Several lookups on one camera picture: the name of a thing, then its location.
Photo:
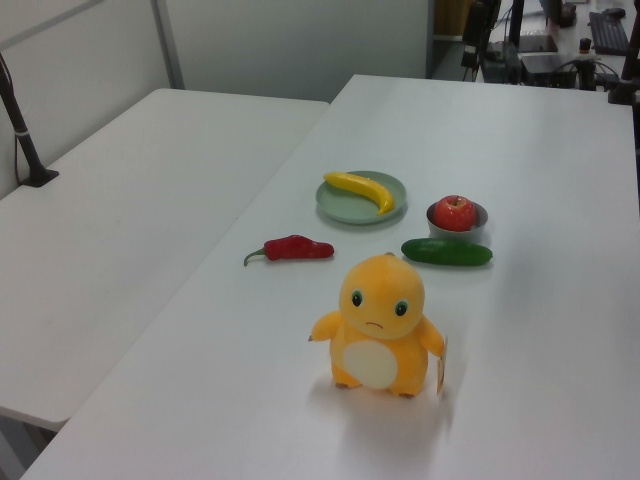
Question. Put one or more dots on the green toy cucumber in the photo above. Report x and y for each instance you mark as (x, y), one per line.
(445, 252)

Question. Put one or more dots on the black flat equipment box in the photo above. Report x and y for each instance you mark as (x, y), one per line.
(547, 67)

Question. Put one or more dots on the black pole with base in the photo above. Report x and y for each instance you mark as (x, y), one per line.
(25, 145)

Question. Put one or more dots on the silver partition frame post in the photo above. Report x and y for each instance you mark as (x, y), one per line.
(168, 45)

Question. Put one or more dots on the red toy apple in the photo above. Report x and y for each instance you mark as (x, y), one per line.
(453, 212)

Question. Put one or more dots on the black clamp stand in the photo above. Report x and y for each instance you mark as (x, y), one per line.
(625, 85)

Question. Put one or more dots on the black hanging equipment mount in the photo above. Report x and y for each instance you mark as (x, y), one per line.
(477, 30)

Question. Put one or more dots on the yellow toy banana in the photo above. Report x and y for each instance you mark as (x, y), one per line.
(365, 189)

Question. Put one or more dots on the orange dinosaur plush toy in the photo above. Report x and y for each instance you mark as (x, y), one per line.
(380, 310)

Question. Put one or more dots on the black computer keyboard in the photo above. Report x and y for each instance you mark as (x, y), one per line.
(607, 32)

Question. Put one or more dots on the red toy chili pepper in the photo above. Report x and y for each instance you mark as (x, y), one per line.
(295, 248)

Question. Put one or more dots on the grey round bowl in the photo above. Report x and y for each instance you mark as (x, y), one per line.
(481, 224)

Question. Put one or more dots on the green plastic plate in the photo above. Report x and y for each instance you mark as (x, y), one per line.
(345, 209)

